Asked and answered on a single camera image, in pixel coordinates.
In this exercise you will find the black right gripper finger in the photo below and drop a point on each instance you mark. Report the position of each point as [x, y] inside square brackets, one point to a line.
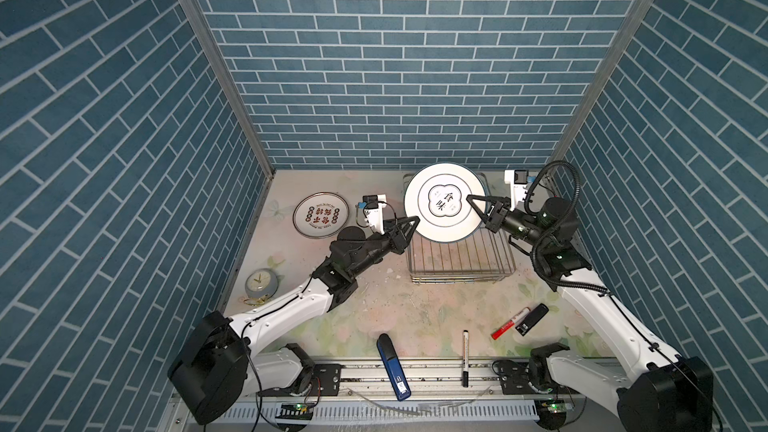
[488, 202]
[485, 212]

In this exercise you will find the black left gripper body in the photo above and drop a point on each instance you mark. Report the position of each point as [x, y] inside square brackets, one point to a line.
[387, 239]

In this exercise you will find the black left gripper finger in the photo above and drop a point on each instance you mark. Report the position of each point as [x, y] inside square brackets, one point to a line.
[401, 240]
[405, 223]

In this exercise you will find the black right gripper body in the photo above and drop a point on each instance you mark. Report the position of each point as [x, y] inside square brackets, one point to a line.
[521, 225]

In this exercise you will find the white plate green flower emblem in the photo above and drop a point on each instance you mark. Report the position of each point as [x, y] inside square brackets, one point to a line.
[438, 195]

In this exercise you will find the white plate red chinese characters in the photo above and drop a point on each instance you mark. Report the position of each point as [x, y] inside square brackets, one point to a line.
[321, 215]

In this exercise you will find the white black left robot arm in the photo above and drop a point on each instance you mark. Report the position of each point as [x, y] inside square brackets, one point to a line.
[223, 358]

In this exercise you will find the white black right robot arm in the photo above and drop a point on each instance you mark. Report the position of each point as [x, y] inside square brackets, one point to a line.
[657, 389]

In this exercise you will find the red white marker pen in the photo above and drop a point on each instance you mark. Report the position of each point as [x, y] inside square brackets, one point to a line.
[510, 323]

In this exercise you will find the blue stapler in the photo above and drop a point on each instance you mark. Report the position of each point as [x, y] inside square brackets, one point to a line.
[393, 367]

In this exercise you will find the black white marker pen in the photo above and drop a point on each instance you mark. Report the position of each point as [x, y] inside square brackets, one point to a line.
[465, 359]

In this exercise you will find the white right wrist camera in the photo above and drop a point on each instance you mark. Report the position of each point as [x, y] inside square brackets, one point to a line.
[518, 182]

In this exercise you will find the steel wire dish rack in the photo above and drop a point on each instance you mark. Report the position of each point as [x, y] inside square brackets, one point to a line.
[481, 257]

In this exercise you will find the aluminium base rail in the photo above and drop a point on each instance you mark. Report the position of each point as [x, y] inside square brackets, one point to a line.
[358, 392]

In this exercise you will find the aluminium corner post right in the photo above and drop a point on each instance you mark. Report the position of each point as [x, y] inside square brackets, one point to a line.
[619, 44]

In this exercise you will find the aluminium corner post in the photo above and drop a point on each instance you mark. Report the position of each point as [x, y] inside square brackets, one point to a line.
[619, 44]
[206, 39]

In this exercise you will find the aluminium corner post left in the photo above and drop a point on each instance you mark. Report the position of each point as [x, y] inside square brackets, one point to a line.
[206, 39]

